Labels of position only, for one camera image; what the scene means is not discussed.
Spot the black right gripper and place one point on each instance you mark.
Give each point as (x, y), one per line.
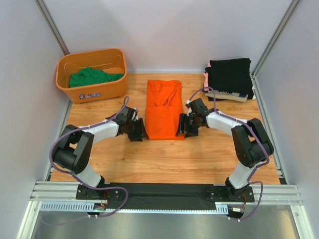
(180, 129)

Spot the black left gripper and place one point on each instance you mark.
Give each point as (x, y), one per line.
(141, 130)

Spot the orange t shirt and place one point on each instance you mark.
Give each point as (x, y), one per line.
(164, 106)

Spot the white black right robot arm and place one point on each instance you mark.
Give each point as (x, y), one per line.
(251, 142)

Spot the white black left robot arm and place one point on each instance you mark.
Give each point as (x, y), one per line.
(73, 149)

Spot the beige folded t shirt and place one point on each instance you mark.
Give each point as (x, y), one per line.
(228, 96)

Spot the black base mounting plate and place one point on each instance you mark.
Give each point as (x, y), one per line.
(186, 196)

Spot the green t shirt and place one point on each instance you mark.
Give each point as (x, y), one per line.
(89, 76)

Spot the orange plastic basket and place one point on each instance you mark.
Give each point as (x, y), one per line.
(110, 60)

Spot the white slotted cable duct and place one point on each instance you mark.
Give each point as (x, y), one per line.
(90, 207)

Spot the aluminium front frame rail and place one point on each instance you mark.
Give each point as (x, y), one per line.
(71, 191)

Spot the aluminium right side rail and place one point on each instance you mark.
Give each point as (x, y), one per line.
(264, 114)

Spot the aluminium left corner post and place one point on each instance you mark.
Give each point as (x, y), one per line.
(52, 26)

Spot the aluminium corner post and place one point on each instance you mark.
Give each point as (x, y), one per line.
(52, 26)
(276, 35)

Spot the aluminium right corner post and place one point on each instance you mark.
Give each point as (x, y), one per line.
(276, 35)

